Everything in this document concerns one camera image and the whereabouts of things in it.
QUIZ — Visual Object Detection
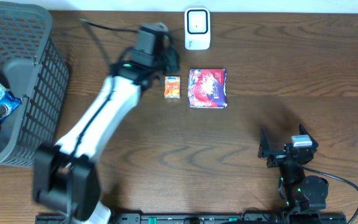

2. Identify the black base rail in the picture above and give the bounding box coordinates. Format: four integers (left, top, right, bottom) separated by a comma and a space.
35, 212, 347, 224

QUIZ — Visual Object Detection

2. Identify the grey plastic basket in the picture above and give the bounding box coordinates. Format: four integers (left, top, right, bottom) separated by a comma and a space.
0, 1, 70, 167

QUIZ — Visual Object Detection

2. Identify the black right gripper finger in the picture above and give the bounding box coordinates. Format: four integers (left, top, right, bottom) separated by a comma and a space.
299, 123, 314, 142
257, 129, 270, 158

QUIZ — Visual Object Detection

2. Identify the white barcode scanner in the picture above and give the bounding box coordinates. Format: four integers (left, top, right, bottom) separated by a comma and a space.
184, 7, 211, 50

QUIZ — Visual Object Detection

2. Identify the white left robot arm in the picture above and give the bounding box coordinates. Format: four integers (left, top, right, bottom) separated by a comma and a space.
32, 22, 180, 223

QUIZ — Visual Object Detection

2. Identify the orange tissue pack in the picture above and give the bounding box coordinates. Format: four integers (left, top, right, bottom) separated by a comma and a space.
164, 76, 181, 98

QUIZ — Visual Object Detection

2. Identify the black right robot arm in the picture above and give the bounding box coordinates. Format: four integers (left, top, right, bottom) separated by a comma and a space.
258, 125, 329, 212

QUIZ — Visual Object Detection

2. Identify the red purple pad pack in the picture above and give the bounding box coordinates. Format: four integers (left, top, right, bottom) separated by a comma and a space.
188, 68, 227, 108

